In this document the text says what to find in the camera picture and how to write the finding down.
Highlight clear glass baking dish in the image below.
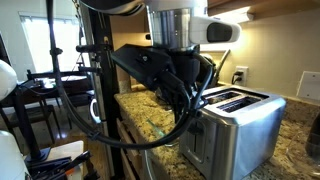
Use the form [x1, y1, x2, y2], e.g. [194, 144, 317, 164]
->
[146, 118, 181, 148]

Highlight dark wooden dining table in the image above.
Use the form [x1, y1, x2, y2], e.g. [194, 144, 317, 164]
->
[19, 69, 96, 108]

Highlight wooden cutting board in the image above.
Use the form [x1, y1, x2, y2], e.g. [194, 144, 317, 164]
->
[129, 76, 149, 92]

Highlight white blank wall plate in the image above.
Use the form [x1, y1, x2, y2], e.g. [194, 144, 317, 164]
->
[296, 70, 320, 101]

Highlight black toaster power cord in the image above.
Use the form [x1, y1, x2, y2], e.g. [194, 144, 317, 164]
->
[231, 70, 244, 84]

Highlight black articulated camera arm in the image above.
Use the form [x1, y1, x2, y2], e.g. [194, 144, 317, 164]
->
[78, 65, 103, 75]

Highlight tall grey tumbler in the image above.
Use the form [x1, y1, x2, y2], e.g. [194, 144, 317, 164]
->
[304, 113, 320, 161]

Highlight wooden upper cabinet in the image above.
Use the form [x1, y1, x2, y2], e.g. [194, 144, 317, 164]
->
[207, 0, 320, 22]

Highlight under-cabinet light strip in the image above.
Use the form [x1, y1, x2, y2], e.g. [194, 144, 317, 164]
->
[213, 6, 254, 25]

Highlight white cart top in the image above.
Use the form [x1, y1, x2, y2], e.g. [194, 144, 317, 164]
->
[43, 139, 84, 180]

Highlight black metal stand column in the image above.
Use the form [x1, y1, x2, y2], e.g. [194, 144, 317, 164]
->
[85, 0, 125, 178]

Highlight white wall outlet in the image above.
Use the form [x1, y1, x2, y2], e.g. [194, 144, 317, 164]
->
[232, 65, 249, 87]

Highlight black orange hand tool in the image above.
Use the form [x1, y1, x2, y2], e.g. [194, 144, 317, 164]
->
[28, 149, 93, 180]

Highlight curved silver appliance handle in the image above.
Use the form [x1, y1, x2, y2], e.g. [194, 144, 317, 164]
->
[143, 149, 156, 180]

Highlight bright dining room window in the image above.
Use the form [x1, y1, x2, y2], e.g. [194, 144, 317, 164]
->
[19, 12, 83, 74]

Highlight black tripod stand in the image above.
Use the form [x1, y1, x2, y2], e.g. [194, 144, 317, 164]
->
[9, 88, 52, 164]

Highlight stainless steel toaster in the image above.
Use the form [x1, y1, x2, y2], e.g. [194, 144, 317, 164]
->
[178, 84, 287, 180]

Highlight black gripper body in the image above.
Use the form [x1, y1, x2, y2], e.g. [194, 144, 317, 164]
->
[168, 49, 215, 98]

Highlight dark dining chair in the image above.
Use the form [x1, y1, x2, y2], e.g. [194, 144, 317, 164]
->
[61, 91, 96, 129]
[6, 104, 61, 144]

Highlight white rounded plastic cover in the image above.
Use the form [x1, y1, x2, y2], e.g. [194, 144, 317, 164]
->
[0, 129, 32, 180]
[0, 59, 18, 102]

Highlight black toaster lever knob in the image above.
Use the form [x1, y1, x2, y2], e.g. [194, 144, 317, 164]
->
[189, 121, 205, 136]

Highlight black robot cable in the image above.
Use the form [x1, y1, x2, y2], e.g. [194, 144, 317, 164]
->
[45, 0, 215, 151]

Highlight beige counter drawers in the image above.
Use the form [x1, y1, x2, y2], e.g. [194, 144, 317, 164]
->
[114, 114, 148, 180]

